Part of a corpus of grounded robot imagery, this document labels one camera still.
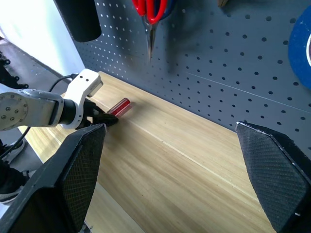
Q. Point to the blue tape roll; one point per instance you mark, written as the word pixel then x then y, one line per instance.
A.
pixel 297 48

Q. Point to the grey perforated pegboard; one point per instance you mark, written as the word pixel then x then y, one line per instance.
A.
pixel 218 72

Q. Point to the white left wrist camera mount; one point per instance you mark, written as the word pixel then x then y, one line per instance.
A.
pixel 82 85

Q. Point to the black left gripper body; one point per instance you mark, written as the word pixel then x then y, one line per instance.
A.
pixel 88 108

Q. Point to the black cylindrical holder cup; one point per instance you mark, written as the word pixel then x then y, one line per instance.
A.
pixel 80 19

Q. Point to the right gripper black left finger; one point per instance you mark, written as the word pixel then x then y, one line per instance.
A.
pixel 60 184

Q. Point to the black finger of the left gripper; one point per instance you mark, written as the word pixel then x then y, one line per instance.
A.
pixel 110 123
pixel 107 116

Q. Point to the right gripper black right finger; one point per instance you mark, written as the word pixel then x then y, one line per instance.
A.
pixel 279 174

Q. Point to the black sneaker white sole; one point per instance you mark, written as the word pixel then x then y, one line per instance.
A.
pixel 12 187
pixel 14 151

